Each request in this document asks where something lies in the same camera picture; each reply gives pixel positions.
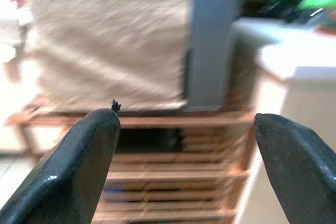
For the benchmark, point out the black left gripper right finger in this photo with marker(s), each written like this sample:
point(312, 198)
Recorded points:
point(296, 171)

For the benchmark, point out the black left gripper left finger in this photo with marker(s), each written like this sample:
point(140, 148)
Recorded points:
point(65, 171)

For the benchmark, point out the white fridge door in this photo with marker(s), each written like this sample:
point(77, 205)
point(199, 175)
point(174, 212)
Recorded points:
point(302, 90)

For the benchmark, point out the grey mini fridge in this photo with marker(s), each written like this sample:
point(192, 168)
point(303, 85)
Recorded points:
point(210, 37)

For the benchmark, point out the wooden slatted wine rack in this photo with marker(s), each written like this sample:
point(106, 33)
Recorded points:
point(170, 171)

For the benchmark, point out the beige linen cloth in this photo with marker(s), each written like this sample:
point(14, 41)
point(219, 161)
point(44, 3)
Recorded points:
point(105, 37)

